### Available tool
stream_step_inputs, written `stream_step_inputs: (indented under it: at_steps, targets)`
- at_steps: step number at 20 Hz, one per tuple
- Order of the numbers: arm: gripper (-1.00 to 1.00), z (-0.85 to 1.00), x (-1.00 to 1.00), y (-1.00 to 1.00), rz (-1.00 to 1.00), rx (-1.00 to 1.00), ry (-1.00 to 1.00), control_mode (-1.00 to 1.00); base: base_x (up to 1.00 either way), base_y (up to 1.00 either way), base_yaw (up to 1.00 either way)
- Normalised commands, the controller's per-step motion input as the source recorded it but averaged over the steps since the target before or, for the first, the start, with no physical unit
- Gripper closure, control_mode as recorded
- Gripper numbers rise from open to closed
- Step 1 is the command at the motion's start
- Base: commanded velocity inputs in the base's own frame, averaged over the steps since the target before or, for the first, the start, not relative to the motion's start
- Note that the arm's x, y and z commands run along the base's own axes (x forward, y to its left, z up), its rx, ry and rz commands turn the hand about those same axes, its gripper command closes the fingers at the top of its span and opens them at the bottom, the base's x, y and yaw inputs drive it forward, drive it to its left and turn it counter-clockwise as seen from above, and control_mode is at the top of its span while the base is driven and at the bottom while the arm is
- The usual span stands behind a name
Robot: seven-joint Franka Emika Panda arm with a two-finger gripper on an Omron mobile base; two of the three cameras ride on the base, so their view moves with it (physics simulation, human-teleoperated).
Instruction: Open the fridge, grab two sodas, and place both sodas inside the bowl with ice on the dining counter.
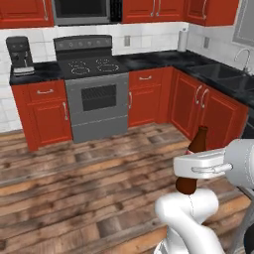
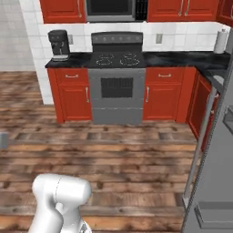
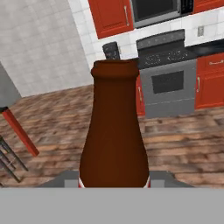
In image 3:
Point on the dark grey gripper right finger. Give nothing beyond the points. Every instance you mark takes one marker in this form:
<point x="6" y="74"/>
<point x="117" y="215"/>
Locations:
<point x="162" y="176"/>

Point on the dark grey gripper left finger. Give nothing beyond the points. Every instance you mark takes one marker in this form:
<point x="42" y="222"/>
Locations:
<point x="68" y="176"/>

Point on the brown soda bottle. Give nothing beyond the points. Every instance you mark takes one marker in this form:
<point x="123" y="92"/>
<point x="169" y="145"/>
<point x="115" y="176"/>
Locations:
<point x="113" y="131"/>

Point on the red counter edge panel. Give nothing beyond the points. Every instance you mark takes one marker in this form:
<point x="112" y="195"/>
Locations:
<point x="20" y="131"/>

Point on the black metal stool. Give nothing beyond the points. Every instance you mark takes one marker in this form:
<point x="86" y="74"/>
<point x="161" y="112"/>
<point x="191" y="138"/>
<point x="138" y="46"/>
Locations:
<point x="10" y="160"/>

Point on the narrow red base cupboard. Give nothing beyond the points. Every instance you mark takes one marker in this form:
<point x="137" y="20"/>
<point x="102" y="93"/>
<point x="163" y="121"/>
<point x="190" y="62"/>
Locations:
<point x="140" y="96"/>

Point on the grey oven with black hob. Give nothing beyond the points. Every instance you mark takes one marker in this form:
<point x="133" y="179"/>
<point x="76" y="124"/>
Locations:
<point x="169" y="87"/>

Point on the red base cupboard run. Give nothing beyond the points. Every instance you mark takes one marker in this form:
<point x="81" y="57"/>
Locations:
<point x="210" y="84"/>

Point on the black coffee machine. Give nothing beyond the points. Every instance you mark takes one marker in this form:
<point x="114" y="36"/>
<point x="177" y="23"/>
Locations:
<point x="111" y="51"/>

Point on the grey microwave oven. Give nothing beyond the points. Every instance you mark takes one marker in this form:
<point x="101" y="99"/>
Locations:
<point x="159" y="11"/>

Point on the grey wall socket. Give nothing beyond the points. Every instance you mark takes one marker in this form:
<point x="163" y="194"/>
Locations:
<point x="200" y="31"/>

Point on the red wall cupboard run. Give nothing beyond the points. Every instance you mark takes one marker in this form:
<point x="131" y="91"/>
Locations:
<point x="109" y="17"/>
<point x="208" y="5"/>

